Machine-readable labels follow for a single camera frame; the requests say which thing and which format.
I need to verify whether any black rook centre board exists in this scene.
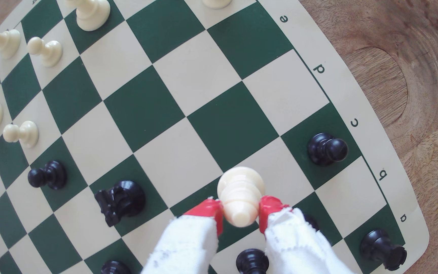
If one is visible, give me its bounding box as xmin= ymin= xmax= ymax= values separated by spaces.
xmin=94 ymin=180 xmax=146 ymax=228

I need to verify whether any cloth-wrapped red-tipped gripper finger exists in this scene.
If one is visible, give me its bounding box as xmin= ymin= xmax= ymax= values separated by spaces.
xmin=259 ymin=195 xmax=354 ymax=274
xmin=141 ymin=198 xmax=224 ymax=274

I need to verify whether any black chess bishop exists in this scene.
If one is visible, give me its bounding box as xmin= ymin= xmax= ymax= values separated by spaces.
xmin=100 ymin=260 xmax=132 ymax=274

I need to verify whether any white chess bishop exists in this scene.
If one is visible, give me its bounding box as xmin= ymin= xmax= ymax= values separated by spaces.
xmin=217 ymin=166 xmax=266 ymax=228

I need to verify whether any black chess rook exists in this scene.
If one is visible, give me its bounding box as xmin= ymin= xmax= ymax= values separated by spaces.
xmin=360 ymin=228 xmax=408 ymax=271

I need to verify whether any green and cream chess mat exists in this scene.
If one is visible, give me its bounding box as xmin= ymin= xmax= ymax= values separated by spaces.
xmin=0 ymin=0 xmax=430 ymax=274

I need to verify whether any black chess pawn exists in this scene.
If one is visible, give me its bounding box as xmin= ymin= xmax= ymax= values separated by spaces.
xmin=303 ymin=214 xmax=321 ymax=232
xmin=307 ymin=132 xmax=349 ymax=166
xmin=236 ymin=248 xmax=270 ymax=274
xmin=28 ymin=160 xmax=67 ymax=190

